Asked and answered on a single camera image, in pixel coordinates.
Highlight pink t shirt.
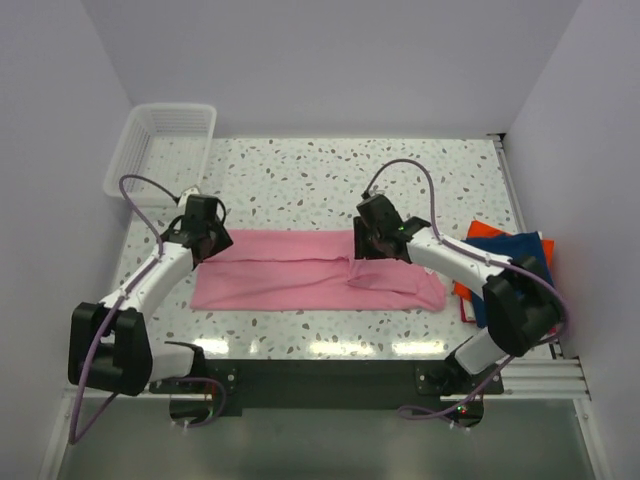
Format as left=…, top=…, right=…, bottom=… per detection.
left=191, top=229, right=447, bottom=311

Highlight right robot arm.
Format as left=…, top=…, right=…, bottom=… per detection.
left=191, top=194, right=564, bottom=393

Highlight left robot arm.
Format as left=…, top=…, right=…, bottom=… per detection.
left=68, top=194, right=233, bottom=396

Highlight white plastic basket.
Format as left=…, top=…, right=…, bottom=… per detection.
left=103, top=103, right=217, bottom=207

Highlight orange folded t shirt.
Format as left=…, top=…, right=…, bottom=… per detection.
left=454, top=220, right=555, bottom=301

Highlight red folded t shirt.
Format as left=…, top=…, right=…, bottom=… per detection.
left=458, top=297, right=559, bottom=336

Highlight blue folded t shirt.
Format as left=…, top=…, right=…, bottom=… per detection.
left=465, top=232, right=553, bottom=301

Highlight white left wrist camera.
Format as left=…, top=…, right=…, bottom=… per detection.
left=179, top=185, right=201, bottom=204

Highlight aluminium right side rail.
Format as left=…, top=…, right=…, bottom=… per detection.
left=488, top=131, right=566, bottom=359

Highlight aluminium rail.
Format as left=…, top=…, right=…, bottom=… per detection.
left=488, top=131, right=566, bottom=359
left=86, top=356, right=587, bottom=401

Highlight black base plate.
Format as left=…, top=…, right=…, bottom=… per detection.
left=149, top=359, right=504, bottom=426

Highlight aluminium front rail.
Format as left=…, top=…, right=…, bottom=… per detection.
left=86, top=356, right=587, bottom=401

